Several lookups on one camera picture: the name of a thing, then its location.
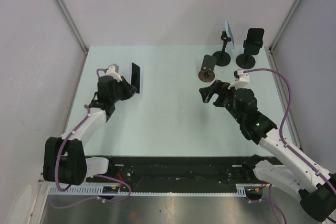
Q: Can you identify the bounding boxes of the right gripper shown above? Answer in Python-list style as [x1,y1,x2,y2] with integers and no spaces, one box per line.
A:
[199,80,244,124]

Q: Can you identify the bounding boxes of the wooden base phone stand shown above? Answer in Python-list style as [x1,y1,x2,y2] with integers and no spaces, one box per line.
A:
[198,55,217,83]

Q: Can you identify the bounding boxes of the black phone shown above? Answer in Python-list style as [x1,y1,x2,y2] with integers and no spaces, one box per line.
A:
[246,28,265,48]

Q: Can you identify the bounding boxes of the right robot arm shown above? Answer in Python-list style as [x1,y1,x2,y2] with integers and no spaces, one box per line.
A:
[199,80,335,222]

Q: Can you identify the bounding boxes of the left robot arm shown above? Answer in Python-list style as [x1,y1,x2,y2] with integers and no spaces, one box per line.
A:
[43,75,140,191]

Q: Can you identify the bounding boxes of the black stand with blue phone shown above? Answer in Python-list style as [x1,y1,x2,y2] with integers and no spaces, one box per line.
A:
[213,31,232,67]

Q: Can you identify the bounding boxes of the light blue phone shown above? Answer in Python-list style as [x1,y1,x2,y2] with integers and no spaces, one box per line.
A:
[225,20,235,48]

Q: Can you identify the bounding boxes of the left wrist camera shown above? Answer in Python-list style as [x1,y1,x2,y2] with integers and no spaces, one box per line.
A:
[105,64,122,82]

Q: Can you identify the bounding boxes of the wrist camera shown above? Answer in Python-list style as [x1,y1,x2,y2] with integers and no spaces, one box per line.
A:
[105,64,122,82]
[228,69,250,89]

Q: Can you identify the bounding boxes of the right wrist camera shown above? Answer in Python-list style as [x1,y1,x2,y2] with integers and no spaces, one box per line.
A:
[228,69,250,89]

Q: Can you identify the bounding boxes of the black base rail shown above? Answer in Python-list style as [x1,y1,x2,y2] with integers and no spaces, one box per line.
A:
[86,155,279,192]

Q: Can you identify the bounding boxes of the white cable duct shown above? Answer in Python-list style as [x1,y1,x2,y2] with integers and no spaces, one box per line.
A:
[48,185,263,197]

